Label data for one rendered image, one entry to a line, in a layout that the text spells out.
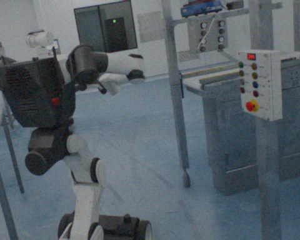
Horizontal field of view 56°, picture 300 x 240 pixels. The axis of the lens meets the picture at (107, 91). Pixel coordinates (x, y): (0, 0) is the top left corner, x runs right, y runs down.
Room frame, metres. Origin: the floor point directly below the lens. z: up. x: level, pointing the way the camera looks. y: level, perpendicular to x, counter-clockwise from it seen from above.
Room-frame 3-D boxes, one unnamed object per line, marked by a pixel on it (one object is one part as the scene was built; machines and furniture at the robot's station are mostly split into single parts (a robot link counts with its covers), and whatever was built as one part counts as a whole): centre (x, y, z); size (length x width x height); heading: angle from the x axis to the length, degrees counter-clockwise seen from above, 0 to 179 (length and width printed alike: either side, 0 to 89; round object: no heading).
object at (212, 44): (1.80, -0.70, 1.22); 0.22 x 0.11 x 0.20; 98
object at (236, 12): (1.97, -0.88, 1.33); 0.62 x 0.38 x 0.04; 98
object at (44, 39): (1.31, 0.26, 1.35); 0.10 x 0.07 x 0.09; 68
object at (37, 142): (1.23, 0.30, 0.88); 0.28 x 0.13 x 0.18; 158
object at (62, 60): (1.26, 0.29, 1.15); 0.34 x 0.30 x 0.36; 68
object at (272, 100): (1.05, -0.60, 1.05); 0.17 x 0.06 x 0.26; 8
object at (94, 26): (6.78, -0.23, 1.43); 1.38 x 0.01 x 1.16; 96
